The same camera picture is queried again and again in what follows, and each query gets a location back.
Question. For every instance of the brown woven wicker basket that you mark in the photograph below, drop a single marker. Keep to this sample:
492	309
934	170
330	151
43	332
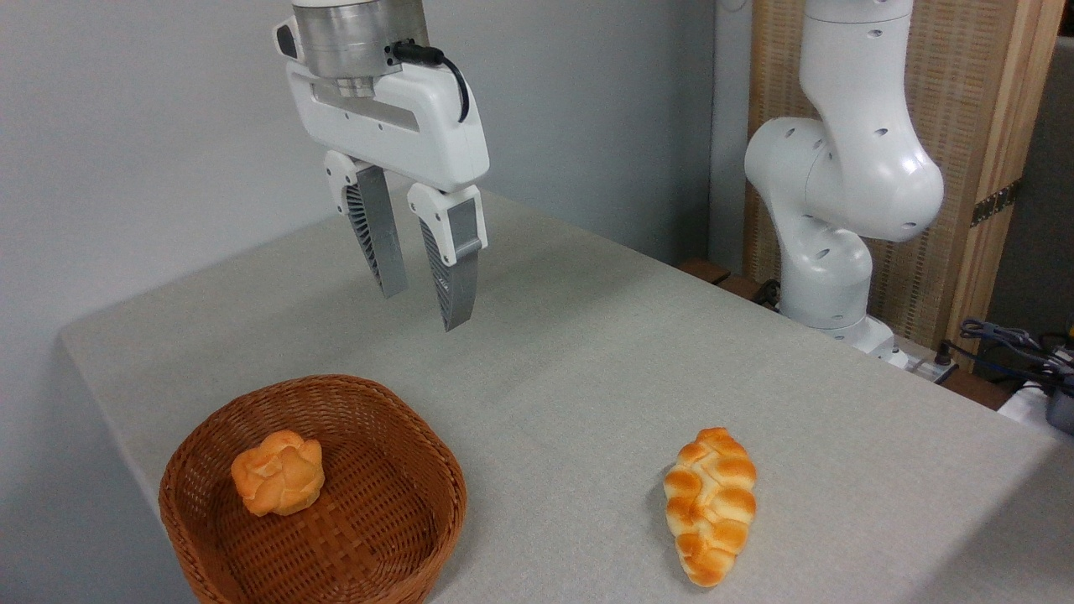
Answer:
377	520

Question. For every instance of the round knotted bread roll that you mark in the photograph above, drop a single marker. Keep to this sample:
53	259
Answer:
278	472

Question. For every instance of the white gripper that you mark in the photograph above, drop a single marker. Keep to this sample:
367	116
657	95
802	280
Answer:
436	126

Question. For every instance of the dark metal screen hinge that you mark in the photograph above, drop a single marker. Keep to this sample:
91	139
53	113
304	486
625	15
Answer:
997	203

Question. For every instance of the long braided bread loaf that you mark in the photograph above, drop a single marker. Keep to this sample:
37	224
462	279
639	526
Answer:
711	503

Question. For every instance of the wooden woven folding screen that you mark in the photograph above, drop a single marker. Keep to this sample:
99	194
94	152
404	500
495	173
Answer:
965	92

